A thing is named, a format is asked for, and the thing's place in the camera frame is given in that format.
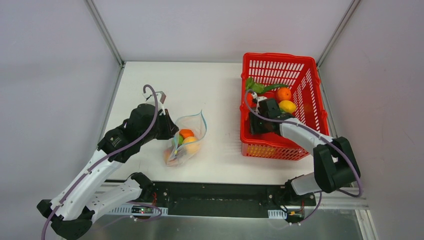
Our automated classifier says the green lime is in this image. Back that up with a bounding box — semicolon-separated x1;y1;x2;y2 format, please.
177;135;184;146

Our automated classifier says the orange tangerine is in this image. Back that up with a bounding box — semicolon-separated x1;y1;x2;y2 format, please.
179;128;195;139

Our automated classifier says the clear zip top bag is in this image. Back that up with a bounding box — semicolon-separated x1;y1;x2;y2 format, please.
163;111;208;167

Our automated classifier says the yellow orange with leaf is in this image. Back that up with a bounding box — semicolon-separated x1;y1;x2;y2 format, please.
182;136;201;155

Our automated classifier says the peach fruit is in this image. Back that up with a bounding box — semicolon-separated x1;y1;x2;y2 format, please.
163;148;176;165

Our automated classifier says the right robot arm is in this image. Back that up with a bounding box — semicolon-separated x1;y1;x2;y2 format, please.
248;98;364;205

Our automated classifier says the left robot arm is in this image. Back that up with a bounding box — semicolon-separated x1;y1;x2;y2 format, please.
37;102;178;240

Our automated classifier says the yellow lemon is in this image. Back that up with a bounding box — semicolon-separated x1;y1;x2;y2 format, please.
278;100;297;114

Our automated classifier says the orange carrot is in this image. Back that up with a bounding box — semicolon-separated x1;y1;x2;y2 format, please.
246;92;254;106

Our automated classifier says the green lettuce leaf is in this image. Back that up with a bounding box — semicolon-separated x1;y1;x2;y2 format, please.
245;77;265;94

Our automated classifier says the red plastic basket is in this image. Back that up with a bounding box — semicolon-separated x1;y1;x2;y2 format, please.
239;52;329;161

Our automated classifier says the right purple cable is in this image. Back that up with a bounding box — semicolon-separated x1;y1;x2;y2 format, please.
244;89;364;198

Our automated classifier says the purple cable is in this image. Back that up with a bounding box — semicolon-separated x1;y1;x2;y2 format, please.
244;89;364;198
40;84;159;240

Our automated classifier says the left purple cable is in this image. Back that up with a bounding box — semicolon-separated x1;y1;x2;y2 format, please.
40;84;159;240

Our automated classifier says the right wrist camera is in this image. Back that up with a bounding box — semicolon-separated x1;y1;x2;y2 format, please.
251;92;267;104

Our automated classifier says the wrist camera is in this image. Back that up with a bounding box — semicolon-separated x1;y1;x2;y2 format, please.
251;92;267;104
142;91;167;112

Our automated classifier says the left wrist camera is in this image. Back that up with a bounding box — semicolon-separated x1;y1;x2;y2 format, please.
142;91;167;112

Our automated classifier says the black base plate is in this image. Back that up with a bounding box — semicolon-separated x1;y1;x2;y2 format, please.
120;181;316;220

